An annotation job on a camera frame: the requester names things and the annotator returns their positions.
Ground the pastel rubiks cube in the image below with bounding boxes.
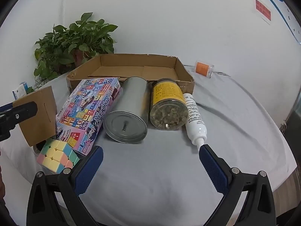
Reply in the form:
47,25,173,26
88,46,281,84
37,139,80,173

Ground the colourful board game box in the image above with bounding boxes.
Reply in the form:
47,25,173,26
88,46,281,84
56,78,121,156

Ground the white spray bottle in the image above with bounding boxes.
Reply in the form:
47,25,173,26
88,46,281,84
183,93,207,149

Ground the silver metal tin can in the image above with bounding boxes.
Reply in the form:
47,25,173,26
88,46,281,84
103,76,150,144

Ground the yellow label glass jar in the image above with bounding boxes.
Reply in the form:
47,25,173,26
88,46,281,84
150,78,188,131

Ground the small blue white box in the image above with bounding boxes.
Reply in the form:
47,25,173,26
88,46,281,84
12,82,28,100

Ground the small brown cardboard box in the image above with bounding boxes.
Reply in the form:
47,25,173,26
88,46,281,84
13,86,57,146

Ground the green potted plant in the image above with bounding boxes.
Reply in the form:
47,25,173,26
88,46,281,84
33,12,118,88

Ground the shallow cardboard tray box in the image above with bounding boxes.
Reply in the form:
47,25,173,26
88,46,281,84
66,54,194,94

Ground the orange label clear jar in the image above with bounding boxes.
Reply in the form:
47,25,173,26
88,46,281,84
195,61,214,78

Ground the red paper wall sign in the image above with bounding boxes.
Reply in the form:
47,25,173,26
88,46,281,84
255,0,271,23

